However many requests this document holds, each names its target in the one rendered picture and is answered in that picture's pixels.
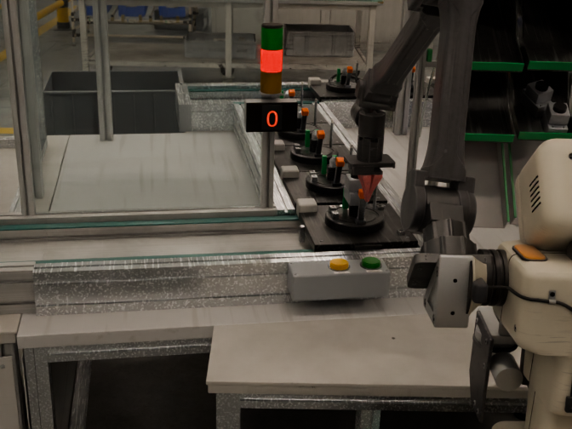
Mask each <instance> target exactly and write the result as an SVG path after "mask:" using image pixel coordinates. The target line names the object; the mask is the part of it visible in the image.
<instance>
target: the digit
mask: <svg viewBox="0 0 572 429"><path fill-rule="evenodd" d="M282 114H283V105H262V118H261V130H277V129H282Z"/></svg>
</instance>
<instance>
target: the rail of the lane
mask: <svg viewBox="0 0 572 429"><path fill-rule="evenodd" d="M420 249H421V248H407V249H381V245H380V244H365V245H355V248H354V250H347V251H326V252H305V253H285V254H264V255H224V256H204V257H183V258H162V259H142V260H102V261H81V262H61V263H40V264H35V265H34V269H33V272H32V278H33V282H34V285H33V288H34V296H35V304H36V314H37V316H51V315H67V314H84V313H101V312H133V311H150V310H167V309H184V308H200V307H217V306H250V305H266V304H283V303H300V302H317V301H333V300H302V301H292V298H291V296H290V293H289V289H288V286H287V285H288V263H290V262H307V261H326V260H332V259H335V258H341V259H345V260H362V259H363V258H365V257H375V258H377V259H379V258H381V259H383V261H384V262H385V264H386V266H387V267H388V269H389V271H390V272H391V276H390V287H389V295H388V296H385V297H368V298H351V299H334V300H366V299H383V298H399V297H416V296H424V295H425V292H426V289H411V288H409V287H408V285H407V275H408V272H409V268H410V265H411V262H412V260H413V257H414V255H416V254H419V253H420Z"/></svg>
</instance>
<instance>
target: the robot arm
mask: <svg viewBox="0 0 572 429"><path fill-rule="evenodd" d="M407 5H408V10H411V11H414V12H413V13H412V15H411V16H410V17H409V19H408V20H407V22H406V24H405V25H404V27H403V29H402V30H401V31H400V32H399V34H398V36H397V38H396V39H395V41H394V42H393V44H392V46H391V47H390V48H389V50H388V51H387V53H386V55H385V56H384V57H383V58H382V60H381V61H380V62H378V63H376V64H375V65H374V67H373V68H372V69H371V68H369V69H368V70H367V72H366V73H365V75H364V77H363V79H361V80H360V79H358V81H357V86H356V90H355V95H356V97H357V99H356V102H355V103H354V104H353V106H352V108H351V117H352V120H353V121H354V122H355V124H356V125H357V126H358V134H359V135H358V136H357V155H345V156H344V162H345V163H348V168H349V169H350V174H351V175H357V176H358V178H359V180H360V183H361V185H362V188H363V197H364V200H365V202H369V200H370V198H371V196H372V193H373V191H374V189H375V188H376V187H377V185H378V184H379V182H380V180H381V179H382V175H383V171H382V170H381V169H380V168H394V169H395V161H394V160H393V159H392V158H391V157H390V156H389V155H388V154H383V146H384V134H385V122H386V113H385V112H382V111H381V110H384V111H390V112H394V111H395V108H396V104H397V100H398V94H399V92H400V91H401V90H402V88H403V81H404V79H405V78H406V77H407V76H408V74H409V73H410V71H411V70H412V69H413V67H414V66H415V64H416V63H417V61H418V60H419V59H420V57H421V56H422V55H423V54H424V52H425V51H426V49H427V48H428V47H429V45H430V44H431V42H432V41H433V39H434V38H435V37H436V35H437V34H438V33H439V32H440V33H439V43H438V58H437V67H436V75H435V83H434V92H433V100H432V115H431V124H430V133H429V141H428V146H427V150H426V156H425V160H424V163H423V165H422V167H421V168H420V170H419V169H411V170H410V171H409V172H408V177H407V185H406V188H405V190H404V193H403V198H402V202H401V209H400V219H401V224H402V228H403V229H404V230H408V231H410V233H413V234H423V242H424V243H423V245H422V247H421V249H420V253H419V254H416V255H414V257H413V260H412V262H411V265H410V268H409V272H408V275H407V285H408V287H409V288H411V289H427V286H428V284H429V282H430V280H431V277H432V274H433V271H434V268H435V266H436V264H437V261H438V257H439V255H472V256H474V257H475V258H476V259H477V260H479V261H481V262H482V263H484V264H493V265H494V264H495V262H494V256H493V255H478V251H477V245H476V244H475V243H474V242H473V241H472V240H470V236H469V234H470V233H471V231H472V228H473V226H474V223H475V219H476V215H477V200H476V197H475V194H474V188H475V178H474V177H472V176H466V168H465V158H464V142H465V133H466V117H467V108H468V100H469V92H470V83H471V75H472V58H473V50H474V42H475V33H476V27H477V23H478V16H479V13H480V10H481V8H482V6H483V0H407ZM425 180H429V181H436V182H443V183H449V187H442V186H429V185H425Z"/></svg>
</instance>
